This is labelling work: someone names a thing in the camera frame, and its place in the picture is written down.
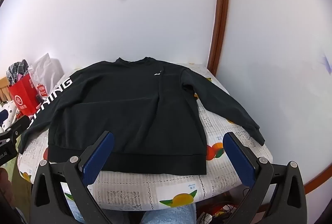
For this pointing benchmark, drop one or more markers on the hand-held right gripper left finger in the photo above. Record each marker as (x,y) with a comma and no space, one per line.
(97,156)

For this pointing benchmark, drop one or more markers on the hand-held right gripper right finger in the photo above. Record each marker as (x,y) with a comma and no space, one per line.
(240,159)

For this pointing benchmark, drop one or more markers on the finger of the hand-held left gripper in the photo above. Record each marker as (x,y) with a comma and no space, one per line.
(19,124)

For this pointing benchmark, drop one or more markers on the black sweatshirt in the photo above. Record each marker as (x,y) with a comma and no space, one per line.
(122,109)

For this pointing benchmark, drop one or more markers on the white spotted cloth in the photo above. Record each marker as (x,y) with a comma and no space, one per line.
(7,115)

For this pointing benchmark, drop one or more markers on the wooden furniture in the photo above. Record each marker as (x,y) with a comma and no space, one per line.
(4,89)

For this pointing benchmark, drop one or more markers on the fruit print tablecloth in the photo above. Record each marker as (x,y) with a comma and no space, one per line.
(215,122)

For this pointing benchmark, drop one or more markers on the plaid cloth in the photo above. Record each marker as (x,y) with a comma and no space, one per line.
(16,68)

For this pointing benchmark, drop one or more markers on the white plastic bag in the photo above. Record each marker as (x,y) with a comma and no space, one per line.
(49,68)

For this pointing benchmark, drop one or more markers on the light blue towel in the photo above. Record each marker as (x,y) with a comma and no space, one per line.
(176,215)

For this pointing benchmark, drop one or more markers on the brown wooden door trim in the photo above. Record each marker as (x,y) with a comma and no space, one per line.
(220,11)

